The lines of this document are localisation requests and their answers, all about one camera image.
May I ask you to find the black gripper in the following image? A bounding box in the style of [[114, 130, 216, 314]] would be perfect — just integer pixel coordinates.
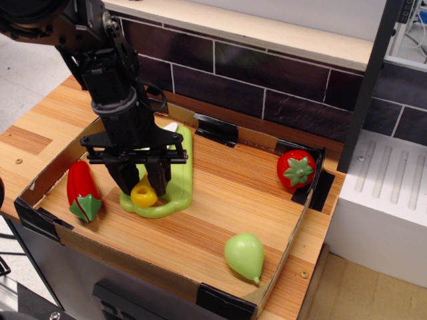
[[80, 85, 187, 196]]

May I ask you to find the yellow handled white toy knife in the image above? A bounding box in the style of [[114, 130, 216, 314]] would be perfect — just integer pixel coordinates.
[[130, 122, 179, 208]]

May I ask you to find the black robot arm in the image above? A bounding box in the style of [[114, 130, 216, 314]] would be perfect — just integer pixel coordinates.
[[1, 1, 187, 196]]

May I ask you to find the green plastic cutting board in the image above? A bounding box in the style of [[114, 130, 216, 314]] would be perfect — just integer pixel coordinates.
[[119, 123, 193, 219]]

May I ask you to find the cardboard fence with black tape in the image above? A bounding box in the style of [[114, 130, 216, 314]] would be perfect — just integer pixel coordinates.
[[16, 94, 342, 319]]

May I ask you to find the red toy chili pepper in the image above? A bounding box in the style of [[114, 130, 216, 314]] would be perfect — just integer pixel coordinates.
[[67, 161, 102, 223]]

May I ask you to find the green toy pear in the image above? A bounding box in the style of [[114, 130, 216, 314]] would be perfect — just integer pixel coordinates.
[[224, 233, 264, 285]]

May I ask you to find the red toy strawberry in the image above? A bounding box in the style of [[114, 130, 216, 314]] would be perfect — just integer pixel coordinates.
[[276, 149, 316, 189]]

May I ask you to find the white foam block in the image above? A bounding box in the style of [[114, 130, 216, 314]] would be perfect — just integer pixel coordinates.
[[325, 131, 426, 287]]

